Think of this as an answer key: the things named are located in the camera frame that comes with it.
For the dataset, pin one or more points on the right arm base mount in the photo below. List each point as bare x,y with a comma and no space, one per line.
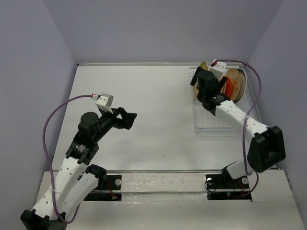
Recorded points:
227,189

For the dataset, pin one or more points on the beige painted plate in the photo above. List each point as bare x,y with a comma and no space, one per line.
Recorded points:
234,76

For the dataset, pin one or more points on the white plate green red rim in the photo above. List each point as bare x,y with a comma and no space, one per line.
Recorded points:
243,84

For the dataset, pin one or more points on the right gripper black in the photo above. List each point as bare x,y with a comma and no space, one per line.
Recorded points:
220,84

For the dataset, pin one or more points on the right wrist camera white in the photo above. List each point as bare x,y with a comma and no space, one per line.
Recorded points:
218,68

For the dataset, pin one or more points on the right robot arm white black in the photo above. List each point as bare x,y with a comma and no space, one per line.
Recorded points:
263,146

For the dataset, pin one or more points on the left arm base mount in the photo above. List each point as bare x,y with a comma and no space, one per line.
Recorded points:
109,190

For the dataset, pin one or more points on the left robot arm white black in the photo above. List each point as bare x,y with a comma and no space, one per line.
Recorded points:
77,177

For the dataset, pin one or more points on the green yellow woven-pattern plate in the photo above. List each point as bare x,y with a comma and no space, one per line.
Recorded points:
204,65

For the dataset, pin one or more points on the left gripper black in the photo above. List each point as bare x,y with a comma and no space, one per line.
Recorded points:
126,121

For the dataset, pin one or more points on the round yellow plate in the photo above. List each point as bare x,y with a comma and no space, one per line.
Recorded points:
224,81

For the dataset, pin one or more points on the orange round plate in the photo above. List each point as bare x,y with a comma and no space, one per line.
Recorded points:
228,87

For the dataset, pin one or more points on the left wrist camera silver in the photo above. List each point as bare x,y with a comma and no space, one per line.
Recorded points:
104,102

